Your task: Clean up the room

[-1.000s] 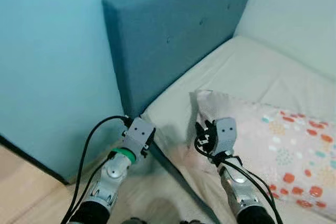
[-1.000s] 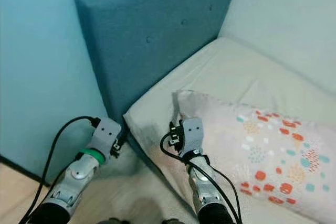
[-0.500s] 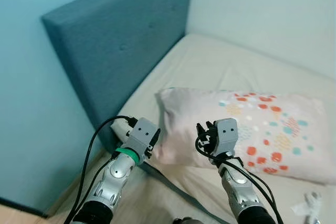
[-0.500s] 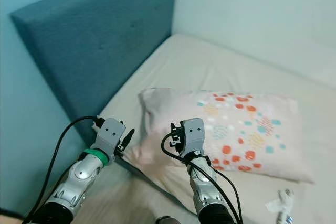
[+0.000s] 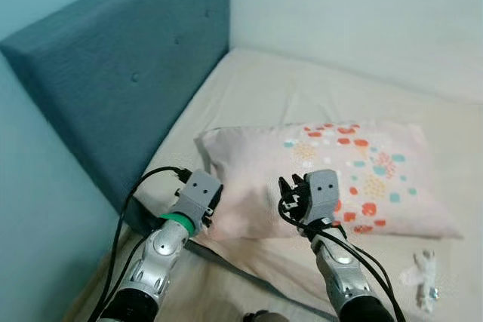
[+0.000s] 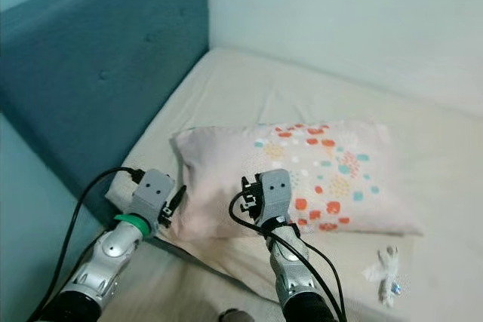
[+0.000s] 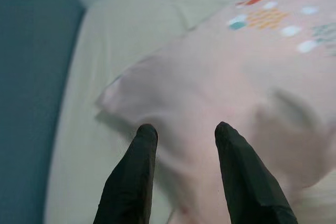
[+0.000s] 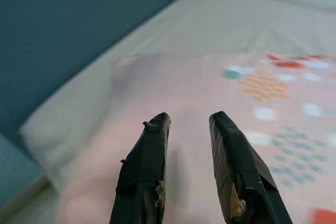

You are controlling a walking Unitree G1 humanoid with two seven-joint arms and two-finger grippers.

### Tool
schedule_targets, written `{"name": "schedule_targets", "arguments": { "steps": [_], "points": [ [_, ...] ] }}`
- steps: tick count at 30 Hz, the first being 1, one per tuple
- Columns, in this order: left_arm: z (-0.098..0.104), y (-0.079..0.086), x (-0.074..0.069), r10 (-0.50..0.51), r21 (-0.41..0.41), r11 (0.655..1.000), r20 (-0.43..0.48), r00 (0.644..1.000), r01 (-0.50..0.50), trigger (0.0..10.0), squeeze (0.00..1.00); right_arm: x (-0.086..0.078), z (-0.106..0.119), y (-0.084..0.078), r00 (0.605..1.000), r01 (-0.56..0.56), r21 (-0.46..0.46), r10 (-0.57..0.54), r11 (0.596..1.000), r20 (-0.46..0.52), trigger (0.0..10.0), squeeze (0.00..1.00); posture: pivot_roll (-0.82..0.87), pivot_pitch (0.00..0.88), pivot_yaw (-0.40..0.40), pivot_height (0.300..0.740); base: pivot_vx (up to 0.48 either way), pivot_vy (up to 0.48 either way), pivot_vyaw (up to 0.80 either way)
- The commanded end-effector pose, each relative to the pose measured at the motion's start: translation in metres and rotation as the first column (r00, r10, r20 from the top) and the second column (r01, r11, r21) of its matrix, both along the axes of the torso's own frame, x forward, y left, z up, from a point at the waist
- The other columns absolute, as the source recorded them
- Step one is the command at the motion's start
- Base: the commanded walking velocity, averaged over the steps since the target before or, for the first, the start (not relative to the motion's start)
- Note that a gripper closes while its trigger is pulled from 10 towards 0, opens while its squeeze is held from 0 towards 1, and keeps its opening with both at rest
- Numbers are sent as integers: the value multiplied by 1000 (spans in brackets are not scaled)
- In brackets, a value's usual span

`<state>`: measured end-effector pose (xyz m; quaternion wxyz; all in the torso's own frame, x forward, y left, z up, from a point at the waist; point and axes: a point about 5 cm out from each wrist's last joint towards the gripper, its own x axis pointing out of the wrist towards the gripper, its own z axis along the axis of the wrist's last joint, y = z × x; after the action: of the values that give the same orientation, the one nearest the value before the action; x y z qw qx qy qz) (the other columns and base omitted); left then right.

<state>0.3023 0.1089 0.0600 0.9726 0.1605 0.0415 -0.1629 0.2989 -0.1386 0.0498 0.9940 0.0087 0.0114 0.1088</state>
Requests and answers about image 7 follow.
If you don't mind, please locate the cream sheeted mattress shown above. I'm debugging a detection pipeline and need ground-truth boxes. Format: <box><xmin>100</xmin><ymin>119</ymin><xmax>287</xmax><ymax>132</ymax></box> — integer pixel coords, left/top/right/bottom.
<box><xmin>43</xmin><ymin>0</ymin><xmax>336</xmax><ymax>224</ymax></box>

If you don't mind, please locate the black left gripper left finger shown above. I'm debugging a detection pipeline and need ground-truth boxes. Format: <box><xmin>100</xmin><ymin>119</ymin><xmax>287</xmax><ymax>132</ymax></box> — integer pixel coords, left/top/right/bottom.
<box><xmin>93</xmin><ymin>123</ymin><xmax>159</xmax><ymax>224</ymax></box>

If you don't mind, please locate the dark teal bed headboard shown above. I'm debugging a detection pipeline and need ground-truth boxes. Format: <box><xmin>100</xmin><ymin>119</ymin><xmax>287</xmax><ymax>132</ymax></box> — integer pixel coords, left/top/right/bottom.
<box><xmin>0</xmin><ymin>0</ymin><xmax>87</xmax><ymax>224</ymax></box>

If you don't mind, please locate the pink patterned pillow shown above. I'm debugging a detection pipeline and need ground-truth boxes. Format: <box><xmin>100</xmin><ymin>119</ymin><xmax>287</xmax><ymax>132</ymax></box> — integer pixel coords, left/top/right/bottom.
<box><xmin>94</xmin><ymin>0</ymin><xmax>336</xmax><ymax>224</ymax></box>

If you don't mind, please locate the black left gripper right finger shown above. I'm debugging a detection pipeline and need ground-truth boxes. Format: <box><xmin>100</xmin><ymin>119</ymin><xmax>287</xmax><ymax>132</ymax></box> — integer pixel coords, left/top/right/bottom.
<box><xmin>214</xmin><ymin>121</ymin><xmax>299</xmax><ymax>224</ymax></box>

